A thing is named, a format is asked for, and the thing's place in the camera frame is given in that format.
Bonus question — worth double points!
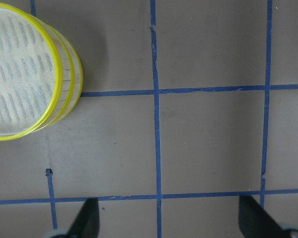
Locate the yellow steamer layer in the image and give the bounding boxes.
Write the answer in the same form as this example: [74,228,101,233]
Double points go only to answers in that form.
[0,2,63,141]
[36,22,83,131]

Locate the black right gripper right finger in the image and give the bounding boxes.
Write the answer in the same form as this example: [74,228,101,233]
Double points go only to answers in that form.
[238,196,285,238]

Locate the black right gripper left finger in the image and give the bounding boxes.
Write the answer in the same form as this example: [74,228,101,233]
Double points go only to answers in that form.
[67,198,100,238]

